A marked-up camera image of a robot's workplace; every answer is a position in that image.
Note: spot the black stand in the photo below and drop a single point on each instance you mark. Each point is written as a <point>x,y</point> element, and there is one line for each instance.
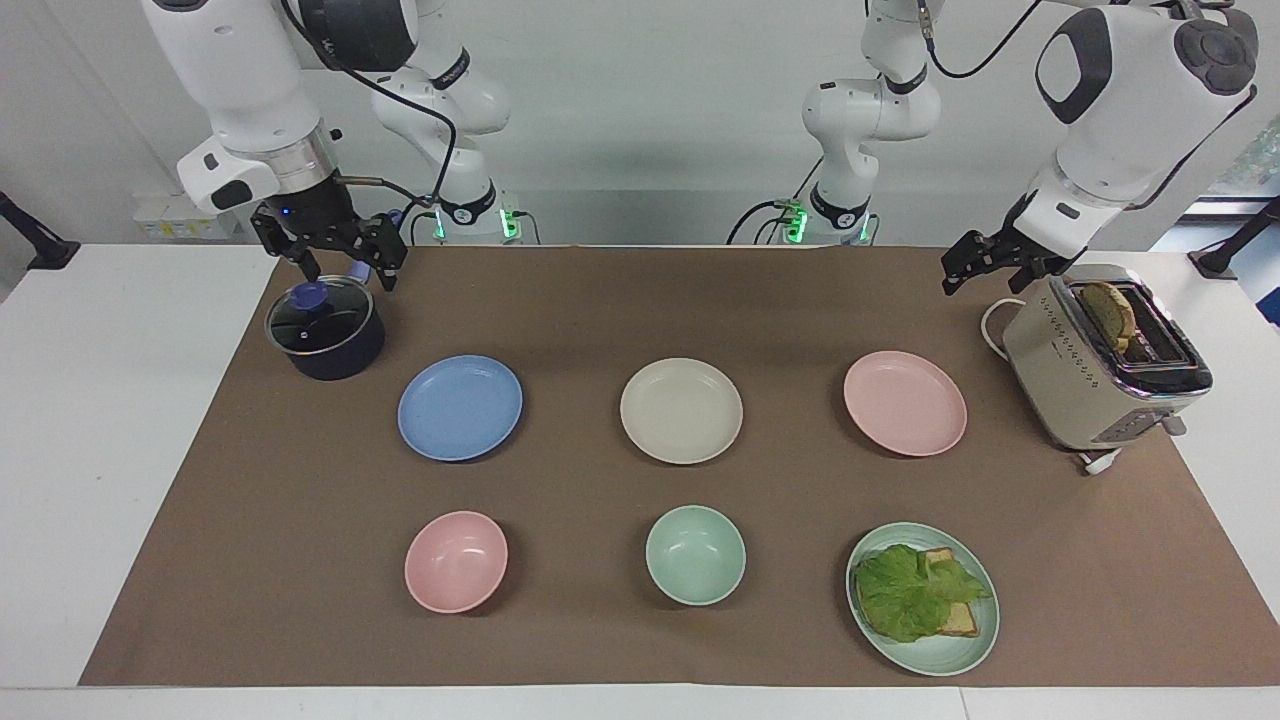
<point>40,245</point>
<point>1235,245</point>

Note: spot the white wall socket strip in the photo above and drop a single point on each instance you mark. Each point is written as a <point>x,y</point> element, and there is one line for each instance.
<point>175,220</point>

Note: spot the green lettuce leaf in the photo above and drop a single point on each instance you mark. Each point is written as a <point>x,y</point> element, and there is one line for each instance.
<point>905,595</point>

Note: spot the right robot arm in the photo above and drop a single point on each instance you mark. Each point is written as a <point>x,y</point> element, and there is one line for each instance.
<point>230,70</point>

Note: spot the green plate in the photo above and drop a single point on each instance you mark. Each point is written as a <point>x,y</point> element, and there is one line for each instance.
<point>950,655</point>

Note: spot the pink plate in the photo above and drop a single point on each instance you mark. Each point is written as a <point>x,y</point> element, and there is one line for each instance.
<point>905,403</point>

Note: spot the glass lid with blue knob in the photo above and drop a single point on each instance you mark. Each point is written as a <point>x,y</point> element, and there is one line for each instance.
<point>315,315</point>

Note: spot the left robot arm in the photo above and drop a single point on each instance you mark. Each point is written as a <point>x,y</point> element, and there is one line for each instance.
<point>1130,110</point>

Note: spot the toast slice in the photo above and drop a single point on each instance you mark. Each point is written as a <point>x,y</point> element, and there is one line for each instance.
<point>960,620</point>

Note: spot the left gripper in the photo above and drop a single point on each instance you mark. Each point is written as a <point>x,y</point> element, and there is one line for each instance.
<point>1030,255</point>

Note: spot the green bowl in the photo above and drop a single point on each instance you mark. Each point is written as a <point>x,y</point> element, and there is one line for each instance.
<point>695,555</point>

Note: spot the beige plate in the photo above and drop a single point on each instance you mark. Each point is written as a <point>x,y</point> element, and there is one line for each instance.
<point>681,411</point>

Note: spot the bread slice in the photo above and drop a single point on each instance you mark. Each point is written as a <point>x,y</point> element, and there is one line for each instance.
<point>1108,312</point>

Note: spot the pink bowl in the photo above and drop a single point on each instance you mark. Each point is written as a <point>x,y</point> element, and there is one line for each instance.
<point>456,561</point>

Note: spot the silver toaster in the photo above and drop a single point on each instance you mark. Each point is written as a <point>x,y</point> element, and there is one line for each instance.
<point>1070,385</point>

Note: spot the dark blue pot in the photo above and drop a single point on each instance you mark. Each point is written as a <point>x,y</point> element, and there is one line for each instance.
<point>345,358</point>

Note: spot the white plug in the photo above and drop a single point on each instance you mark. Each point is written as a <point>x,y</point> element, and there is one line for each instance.
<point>1100,461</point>

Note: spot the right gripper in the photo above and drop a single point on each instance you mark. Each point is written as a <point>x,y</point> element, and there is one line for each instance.
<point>312,210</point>

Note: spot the blue plate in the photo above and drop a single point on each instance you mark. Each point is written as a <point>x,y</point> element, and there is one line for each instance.
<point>460,407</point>

